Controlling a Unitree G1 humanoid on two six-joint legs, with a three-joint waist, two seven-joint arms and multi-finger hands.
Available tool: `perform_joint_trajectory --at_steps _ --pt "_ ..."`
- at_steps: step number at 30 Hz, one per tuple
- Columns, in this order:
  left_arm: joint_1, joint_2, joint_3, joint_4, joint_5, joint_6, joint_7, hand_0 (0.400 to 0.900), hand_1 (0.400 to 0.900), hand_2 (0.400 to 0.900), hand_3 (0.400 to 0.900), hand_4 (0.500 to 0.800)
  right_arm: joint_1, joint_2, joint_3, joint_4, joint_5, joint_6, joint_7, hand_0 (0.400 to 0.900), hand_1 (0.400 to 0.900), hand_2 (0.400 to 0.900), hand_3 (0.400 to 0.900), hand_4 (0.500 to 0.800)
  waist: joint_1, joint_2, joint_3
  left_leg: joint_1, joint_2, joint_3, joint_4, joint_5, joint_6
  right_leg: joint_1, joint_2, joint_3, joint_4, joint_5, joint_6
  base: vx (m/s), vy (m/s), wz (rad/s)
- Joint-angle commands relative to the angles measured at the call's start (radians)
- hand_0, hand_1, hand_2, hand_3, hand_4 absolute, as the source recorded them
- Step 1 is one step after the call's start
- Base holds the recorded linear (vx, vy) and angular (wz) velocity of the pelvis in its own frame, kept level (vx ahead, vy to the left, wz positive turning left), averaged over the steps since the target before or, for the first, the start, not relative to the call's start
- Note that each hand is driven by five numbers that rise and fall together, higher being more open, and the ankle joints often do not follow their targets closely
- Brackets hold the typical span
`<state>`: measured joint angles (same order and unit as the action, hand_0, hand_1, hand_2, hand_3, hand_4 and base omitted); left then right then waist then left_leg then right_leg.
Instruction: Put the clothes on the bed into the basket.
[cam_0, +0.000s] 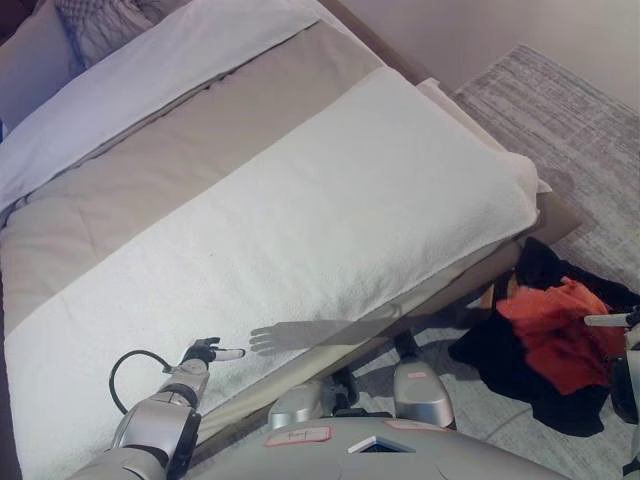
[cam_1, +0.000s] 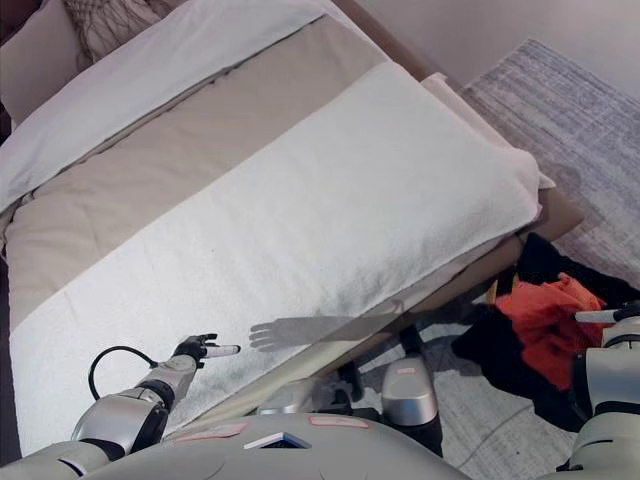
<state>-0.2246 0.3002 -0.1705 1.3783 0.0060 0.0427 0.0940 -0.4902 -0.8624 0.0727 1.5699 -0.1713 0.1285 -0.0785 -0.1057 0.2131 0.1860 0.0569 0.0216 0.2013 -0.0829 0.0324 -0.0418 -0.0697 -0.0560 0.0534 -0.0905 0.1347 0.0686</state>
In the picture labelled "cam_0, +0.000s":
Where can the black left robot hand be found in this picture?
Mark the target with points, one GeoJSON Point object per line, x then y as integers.
{"type": "Point", "coordinates": [202, 352]}

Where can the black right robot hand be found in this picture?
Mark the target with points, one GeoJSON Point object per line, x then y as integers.
{"type": "Point", "coordinates": [631, 327]}

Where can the orange cloth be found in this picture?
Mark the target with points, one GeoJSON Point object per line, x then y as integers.
{"type": "Point", "coordinates": [555, 335]}

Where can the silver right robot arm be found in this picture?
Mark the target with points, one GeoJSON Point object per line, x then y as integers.
{"type": "Point", "coordinates": [627, 385]}

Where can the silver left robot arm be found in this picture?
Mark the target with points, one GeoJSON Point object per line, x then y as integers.
{"type": "Point", "coordinates": [160, 420]}

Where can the cream bed sheet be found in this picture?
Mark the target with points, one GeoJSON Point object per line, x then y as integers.
{"type": "Point", "coordinates": [465, 115]}

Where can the silver left robot leg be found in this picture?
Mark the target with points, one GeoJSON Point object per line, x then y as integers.
{"type": "Point", "coordinates": [300, 402]}

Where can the silver robot leg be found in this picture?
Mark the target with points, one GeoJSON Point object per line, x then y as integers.
{"type": "Point", "coordinates": [300, 402]}
{"type": "Point", "coordinates": [422, 387]}

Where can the black garment on floor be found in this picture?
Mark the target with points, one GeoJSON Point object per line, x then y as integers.
{"type": "Point", "coordinates": [505, 370]}

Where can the white terry towel blanket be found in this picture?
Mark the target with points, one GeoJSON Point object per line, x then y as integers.
{"type": "Point", "coordinates": [300, 240]}

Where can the beige duvet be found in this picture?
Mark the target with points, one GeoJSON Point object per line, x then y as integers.
{"type": "Point", "coordinates": [150, 165]}

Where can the grey robot torso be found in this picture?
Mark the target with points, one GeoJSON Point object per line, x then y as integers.
{"type": "Point", "coordinates": [375, 455]}

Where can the silver right robot leg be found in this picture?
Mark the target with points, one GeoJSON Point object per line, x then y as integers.
{"type": "Point", "coordinates": [422, 387]}

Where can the white pillow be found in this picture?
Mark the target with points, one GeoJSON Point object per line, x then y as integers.
{"type": "Point", "coordinates": [30, 65]}
{"type": "Point", "coordinates": [150, 80]}

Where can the grey patterned pillow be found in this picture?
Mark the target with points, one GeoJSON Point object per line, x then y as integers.
{"type": "Point", "coordinates": [100, 25]}

